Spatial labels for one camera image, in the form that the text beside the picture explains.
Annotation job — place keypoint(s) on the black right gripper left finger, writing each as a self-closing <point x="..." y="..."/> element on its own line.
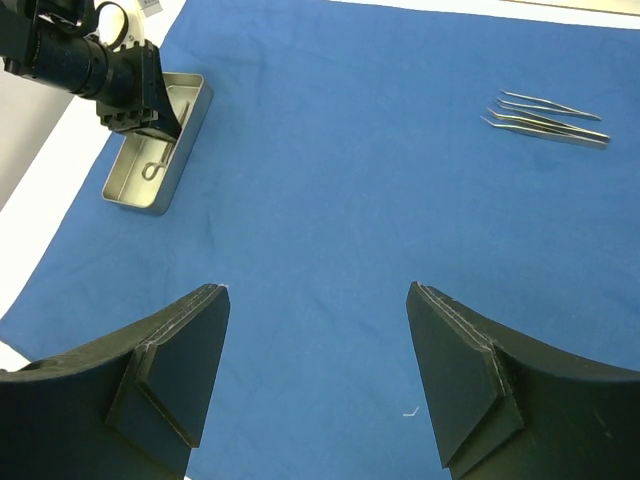
<point x="129" y="405"/>

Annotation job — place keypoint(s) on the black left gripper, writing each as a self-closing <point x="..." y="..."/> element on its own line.
<point x="134" y="97"/>

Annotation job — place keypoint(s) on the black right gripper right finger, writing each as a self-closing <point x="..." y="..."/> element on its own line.
<point x="504" y="405"/>

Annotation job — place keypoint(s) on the blue surgical cloth wrap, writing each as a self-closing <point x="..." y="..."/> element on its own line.
<point x="342" y="159"/>

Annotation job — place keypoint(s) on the steel tweezers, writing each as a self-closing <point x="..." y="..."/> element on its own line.
<point x="548" y="130"/>
<point x="518" y="100"/>

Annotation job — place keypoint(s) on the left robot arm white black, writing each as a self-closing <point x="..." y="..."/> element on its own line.
<point x="55" y="43"/>

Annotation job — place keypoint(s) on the stainless steel tray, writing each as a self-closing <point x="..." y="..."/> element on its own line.
<point x="125" y="186"/>

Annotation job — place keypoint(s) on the small white debris speck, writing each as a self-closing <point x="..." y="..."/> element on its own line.
<point x="412" y="413"/>

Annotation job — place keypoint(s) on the steel ring-handled forceps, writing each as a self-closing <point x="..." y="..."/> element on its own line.
<point x="151" y="168"/>

